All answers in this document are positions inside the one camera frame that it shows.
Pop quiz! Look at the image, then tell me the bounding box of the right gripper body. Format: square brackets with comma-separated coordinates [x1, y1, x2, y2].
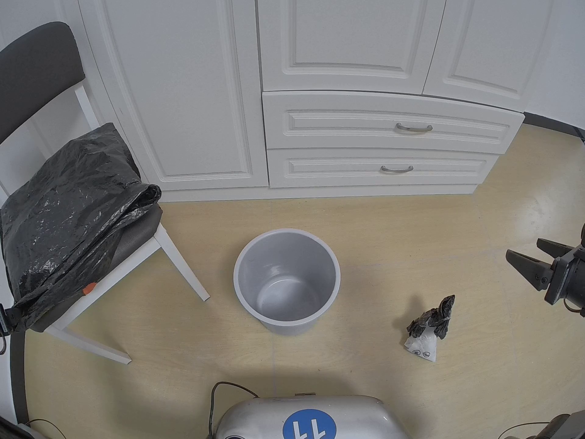
[544, 244, 585, 313]

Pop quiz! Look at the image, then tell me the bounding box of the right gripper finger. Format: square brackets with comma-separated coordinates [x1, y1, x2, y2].
[505, 250, 555, 292]
[537, 238, 575, 258]

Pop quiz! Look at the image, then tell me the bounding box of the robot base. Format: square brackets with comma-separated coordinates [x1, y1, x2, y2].
[215, 392, 410, 439]

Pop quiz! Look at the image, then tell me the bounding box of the crumpled black plastic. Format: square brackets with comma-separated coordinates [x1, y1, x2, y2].
[407, 294, 456, 340]

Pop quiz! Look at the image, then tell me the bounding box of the white trash bin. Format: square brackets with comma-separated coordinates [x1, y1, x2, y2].
[233, 229, 342, 336]

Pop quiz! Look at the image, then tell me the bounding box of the clear printed wrapper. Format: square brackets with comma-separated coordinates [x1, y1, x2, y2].
[403, 325, 438, 363]

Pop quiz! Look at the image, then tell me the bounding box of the white wardrobe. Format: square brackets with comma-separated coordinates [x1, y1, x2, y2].
[50, 0, 565, 202]

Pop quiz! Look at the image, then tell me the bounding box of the white chair dark grey seat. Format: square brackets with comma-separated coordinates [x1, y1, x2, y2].
[0, 21, 211, 366]

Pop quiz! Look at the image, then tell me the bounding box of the black cable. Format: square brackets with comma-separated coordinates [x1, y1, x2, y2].
[207, 381, 260, 436]

